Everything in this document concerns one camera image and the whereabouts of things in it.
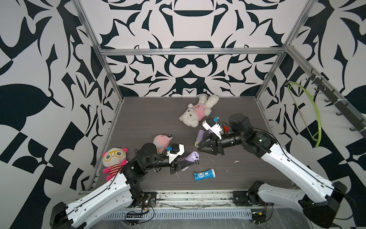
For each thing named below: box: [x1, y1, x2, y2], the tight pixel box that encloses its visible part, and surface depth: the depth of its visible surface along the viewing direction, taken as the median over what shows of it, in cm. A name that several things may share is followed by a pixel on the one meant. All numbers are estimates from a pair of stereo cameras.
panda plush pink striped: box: [101, 147, 129, 182], surface depth 83 cm
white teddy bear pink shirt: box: [179, 94, 220, 128], surface depth 101 cm
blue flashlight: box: [193, 168, 216, 182], surface depth 81 cm
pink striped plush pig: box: [152, 134, 173, 154], surface depth 91 cm
